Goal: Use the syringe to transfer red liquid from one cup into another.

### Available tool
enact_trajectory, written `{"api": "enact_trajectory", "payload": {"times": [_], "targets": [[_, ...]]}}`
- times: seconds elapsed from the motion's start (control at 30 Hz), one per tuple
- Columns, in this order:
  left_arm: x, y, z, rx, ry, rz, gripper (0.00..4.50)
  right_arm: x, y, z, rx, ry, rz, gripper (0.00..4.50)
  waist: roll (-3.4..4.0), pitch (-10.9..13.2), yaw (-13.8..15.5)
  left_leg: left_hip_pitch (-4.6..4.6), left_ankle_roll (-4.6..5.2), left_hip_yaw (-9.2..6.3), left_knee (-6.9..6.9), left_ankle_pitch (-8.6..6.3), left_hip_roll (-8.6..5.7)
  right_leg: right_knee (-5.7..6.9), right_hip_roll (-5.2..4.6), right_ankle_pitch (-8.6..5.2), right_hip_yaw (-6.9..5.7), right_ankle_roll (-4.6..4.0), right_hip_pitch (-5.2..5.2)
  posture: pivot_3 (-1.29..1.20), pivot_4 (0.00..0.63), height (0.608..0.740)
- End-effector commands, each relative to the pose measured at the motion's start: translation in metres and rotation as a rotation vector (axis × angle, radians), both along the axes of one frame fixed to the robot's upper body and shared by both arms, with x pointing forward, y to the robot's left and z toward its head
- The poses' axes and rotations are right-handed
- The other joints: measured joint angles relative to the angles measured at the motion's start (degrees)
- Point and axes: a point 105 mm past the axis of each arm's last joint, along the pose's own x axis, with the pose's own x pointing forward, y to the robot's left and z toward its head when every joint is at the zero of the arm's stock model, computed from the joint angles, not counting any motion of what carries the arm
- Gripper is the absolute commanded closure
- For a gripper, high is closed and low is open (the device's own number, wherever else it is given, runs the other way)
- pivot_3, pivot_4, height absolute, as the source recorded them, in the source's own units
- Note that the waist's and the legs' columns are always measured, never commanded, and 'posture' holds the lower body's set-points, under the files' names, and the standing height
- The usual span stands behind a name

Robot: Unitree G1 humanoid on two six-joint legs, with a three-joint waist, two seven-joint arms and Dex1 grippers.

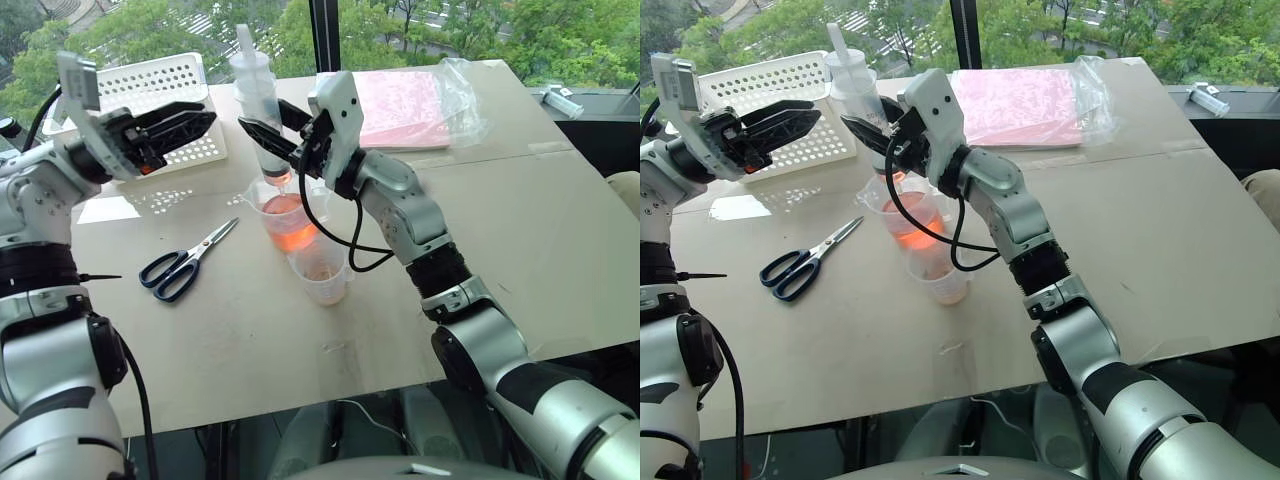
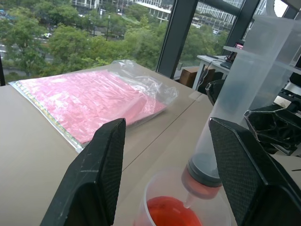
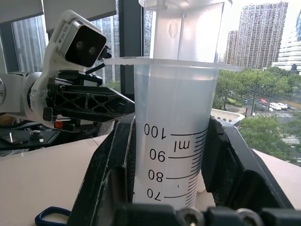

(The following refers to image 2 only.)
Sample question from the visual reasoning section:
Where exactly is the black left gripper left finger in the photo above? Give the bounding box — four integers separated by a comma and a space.
40, 118, 127, 226

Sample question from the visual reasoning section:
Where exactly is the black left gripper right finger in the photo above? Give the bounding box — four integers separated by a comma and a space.
208, 117, 301, 226

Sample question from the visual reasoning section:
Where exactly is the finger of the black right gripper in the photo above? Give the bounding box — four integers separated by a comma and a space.
244, 103, 301, 156
205, 79, 226, 106

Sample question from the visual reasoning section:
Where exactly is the large clear plastic syringe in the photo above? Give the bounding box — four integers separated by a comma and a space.
181, 13, 301, 210

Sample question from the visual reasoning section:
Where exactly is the clear cup with red liquid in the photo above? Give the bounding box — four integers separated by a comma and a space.
138, 166, 233, 226

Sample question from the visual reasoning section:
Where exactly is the brown wooden box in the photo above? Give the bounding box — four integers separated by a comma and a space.
180, 66, 216, 89

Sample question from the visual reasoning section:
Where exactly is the white desk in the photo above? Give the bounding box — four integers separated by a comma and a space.
192, 55, 233, 90

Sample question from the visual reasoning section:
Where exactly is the small device with pink screen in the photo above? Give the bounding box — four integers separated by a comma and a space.
226, 40, 245, 63

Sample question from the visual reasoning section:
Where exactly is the pink paper pack in plastic bag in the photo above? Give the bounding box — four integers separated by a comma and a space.
8, 60, 179, 153

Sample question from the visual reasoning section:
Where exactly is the dark window frame pillar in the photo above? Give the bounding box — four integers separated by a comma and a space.
155, 0, 198, 79
225, 0, 261, 48

